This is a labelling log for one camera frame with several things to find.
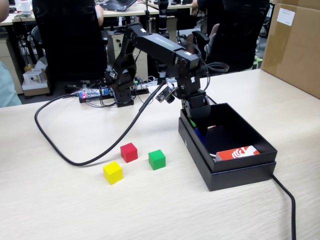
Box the blue wooden cube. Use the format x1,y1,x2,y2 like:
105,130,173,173
193,126,207,146

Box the large brown cardboard box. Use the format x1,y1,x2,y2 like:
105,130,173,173
259,0,320,100

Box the red wooden cube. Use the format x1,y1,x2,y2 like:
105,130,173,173
119,142,139,164

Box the black office chair with armrest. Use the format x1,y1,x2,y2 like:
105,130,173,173
191,0,272,76

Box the green wooden cube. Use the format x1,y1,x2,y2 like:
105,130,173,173
147,149,167,171

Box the black laptop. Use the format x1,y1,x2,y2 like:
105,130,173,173
95,0,139,13

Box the black jointed pole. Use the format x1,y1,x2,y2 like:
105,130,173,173
156,0,172,84

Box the green patterned object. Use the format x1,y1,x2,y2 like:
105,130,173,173
251,55,264,71

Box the thick black table cable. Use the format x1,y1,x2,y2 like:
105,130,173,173
206,94,297,240

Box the yellow wooden cube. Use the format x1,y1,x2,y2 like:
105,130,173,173
102,160,124,186

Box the person in teal shirt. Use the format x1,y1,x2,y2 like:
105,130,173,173
0,0,23,109

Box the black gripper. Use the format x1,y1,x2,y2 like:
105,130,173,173
181,89,213,136

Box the beige desk with side panel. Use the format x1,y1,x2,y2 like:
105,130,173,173
147,0,201,51

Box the thick black camera cable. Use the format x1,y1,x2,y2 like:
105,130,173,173
34,79,168,167

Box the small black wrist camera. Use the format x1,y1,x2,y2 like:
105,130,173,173
155,83,176,104

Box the seated person bare legs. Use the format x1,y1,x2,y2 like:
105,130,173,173
186,0,226,61

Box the open white carton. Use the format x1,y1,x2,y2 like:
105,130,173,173
21,69,50,97

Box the black cardboard box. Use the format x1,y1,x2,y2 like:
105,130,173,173
177,101,279,192

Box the orange white paper packet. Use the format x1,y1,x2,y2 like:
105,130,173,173
215,145,261,163

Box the white pink desk item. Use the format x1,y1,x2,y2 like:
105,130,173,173
18,0,34,13

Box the person behind mesh chair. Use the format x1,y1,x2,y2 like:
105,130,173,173
94,3,105,27

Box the controller board pink light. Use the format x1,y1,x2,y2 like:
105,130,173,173
78,87,112,103

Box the black mesh office chair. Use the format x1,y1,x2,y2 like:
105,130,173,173
31,0,109,95

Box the small white product box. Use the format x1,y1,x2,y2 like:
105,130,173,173
23,70,44,85

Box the long beige office desk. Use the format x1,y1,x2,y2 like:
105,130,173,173
0,7,161,27

